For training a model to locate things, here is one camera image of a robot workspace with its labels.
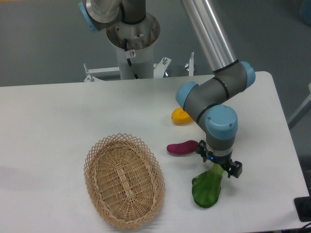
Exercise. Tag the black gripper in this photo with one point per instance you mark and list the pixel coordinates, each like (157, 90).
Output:
(221, 157)

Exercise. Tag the green leafy bok choy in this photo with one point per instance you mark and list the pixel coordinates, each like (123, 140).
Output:
(206, 187)

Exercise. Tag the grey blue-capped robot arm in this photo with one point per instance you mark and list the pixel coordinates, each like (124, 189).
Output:
(203, 102)

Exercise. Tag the purple sweet potato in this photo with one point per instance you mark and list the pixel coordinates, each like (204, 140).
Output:
(183, 148)

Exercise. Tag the yellow mango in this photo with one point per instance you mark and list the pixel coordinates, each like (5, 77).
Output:
(179, 116)

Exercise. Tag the black device at table edge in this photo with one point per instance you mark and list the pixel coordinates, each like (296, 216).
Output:
(303, 208)

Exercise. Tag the woven wicker basket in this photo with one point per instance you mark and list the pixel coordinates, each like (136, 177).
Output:
(124, 181)

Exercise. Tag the white frame leg at right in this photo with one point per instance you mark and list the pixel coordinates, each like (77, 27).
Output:
(299, 113)

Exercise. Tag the white pedestal base bracket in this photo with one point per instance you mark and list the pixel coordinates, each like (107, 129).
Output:
(129, 70)

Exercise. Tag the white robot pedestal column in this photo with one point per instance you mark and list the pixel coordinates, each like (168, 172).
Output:
(135, 41)

